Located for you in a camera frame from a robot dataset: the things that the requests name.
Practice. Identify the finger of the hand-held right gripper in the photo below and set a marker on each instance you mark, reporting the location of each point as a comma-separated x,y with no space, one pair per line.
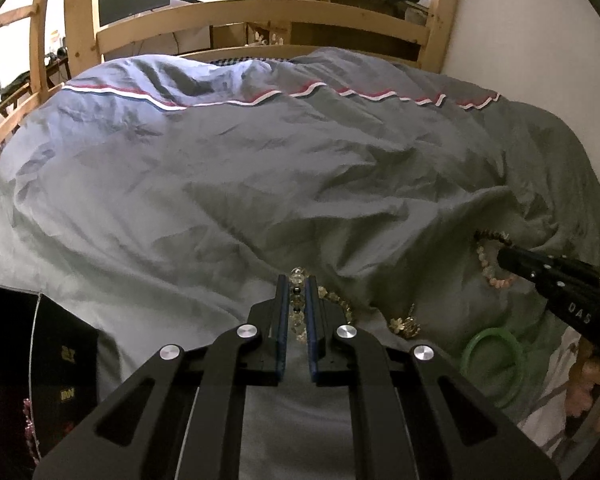
520,262

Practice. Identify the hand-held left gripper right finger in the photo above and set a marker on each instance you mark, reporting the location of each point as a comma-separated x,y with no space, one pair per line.
310,320

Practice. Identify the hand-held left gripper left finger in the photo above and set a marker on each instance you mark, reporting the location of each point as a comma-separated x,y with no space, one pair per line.
282,320

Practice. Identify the black jewelry box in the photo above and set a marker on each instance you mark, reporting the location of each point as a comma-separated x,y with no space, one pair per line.
40,360

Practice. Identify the person's right hand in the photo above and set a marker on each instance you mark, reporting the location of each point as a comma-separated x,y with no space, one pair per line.
592,377

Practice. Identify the green jade bangle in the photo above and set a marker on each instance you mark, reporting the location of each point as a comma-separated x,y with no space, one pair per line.
472,347

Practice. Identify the grey striped duvet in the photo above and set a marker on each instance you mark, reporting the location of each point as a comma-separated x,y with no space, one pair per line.
230,175

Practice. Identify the wooden shelf unit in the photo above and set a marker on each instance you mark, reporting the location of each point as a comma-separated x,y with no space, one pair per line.
340,22

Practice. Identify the black chair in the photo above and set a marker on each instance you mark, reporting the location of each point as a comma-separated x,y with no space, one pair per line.
7,90

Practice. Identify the wooden bed frame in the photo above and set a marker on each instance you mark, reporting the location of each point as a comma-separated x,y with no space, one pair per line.
260,17

